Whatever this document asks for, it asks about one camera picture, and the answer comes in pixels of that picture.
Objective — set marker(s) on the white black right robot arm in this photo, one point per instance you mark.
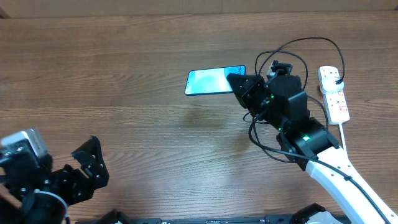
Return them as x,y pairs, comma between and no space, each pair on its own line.
305,141

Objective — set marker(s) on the Samsung Galaxy smartphone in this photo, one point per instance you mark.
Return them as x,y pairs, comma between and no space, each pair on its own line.
211,81

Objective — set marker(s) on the white charger adapter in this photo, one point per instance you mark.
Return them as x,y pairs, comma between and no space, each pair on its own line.
329,84

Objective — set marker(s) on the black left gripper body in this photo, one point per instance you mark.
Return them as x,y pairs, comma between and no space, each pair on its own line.
47,203

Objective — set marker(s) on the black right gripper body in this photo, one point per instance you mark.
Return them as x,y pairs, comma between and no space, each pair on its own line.
261,104

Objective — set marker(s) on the white power strip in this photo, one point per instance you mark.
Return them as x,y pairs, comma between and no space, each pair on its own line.
335,103

